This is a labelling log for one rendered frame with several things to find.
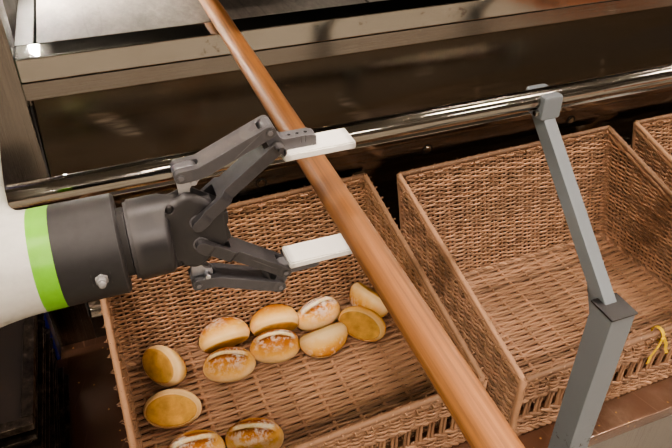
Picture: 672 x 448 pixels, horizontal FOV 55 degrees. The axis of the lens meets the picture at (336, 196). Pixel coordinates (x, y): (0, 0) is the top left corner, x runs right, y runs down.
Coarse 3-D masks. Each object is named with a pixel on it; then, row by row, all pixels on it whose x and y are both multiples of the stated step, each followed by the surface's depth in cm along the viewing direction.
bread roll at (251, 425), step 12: (252, 420) 108; (264, 420) 109; (228, 432) 108; (240, 432) 107; (252, 432) 107; (264, 432) 107; (276, 432) 108; (228, 444) 108; (240, 444) 107; (252, 444) 106; (264, 444) 107; (276, 444) 108
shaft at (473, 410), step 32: (224, 32) 101; (256, 64) 90; (288, 128) 76; (320, 160) 69; (320, 192) 66; (352, 224) 60; (384, 256) 56; (384, 288) 54; (416, 320) 50; (416, 352) 49; (448, 352) 48; (448, 384) 46; (480, 384) 46; (480, 416) 43
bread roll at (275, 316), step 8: (272, 304) 131; (280, 304) 131; (256, 312) 130; (264, 312) 128; (272, 312) 128; (280, 312) 128; (288, 312) 128; (296, 312) 130; (256, 320) 128; (264, 320) 127; (272, 320) 127; (280, 320) 127; (288, 320) 128; (296, 320) 129; (256, 328) 127; (264, 328) 127; (272, 328) 128; (280, 328) 129; (288, 328) 130
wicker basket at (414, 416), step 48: (288, 192) 127; (288, 240) 130; (384, 240) 131; (144, 288) 122; (192, 288) 125; (288, 288) 134; (336, 288) 138; (432, 288) 115; (144, 336) 125; (192, 336) 129; (384, 336) 131; (144, 384) 121; (192, 384) 122; (240, 384) 122; (288, 384) 122; (336, 384) 121; (384, 384) 122; (144, 432) 113; (288, 432) 113; (336, 432) 96; (384, 432) 101; (432, 432) 107
